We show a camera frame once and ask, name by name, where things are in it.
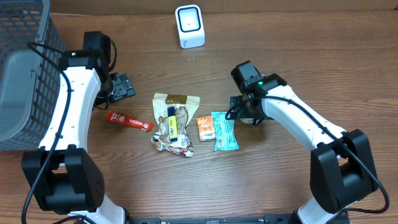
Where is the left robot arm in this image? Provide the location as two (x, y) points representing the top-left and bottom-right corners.
(21, 31), (136, 223)

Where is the red snack bar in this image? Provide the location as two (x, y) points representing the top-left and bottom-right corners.
(106, 111), (154, 132)

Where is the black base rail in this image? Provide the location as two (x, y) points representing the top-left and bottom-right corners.
(126, 213), (301, 224)

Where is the orange snack packet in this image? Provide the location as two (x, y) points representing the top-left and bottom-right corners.
(197, 116), (216, 141)

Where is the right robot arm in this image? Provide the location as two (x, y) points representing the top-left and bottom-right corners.
(226, 61), (379, 223)

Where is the green lid Knorr jar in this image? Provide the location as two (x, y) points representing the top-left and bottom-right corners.
(240, 118), (256, 124)

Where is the clear brown snack bag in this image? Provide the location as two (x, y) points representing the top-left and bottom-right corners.
(151, 93), (200, 157)

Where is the yellow highlighter pen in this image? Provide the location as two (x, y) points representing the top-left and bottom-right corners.
(167, 106), (178, 142)

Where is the white barcode scanner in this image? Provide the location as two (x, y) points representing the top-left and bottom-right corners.
(175, 4), (205, 49)

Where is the grey plastic mesh basket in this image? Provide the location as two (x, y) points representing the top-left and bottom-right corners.
(1, 0), (66, 151)

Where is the teal tissue packet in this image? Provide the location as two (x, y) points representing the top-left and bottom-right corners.
(211, 112), (239, 152)

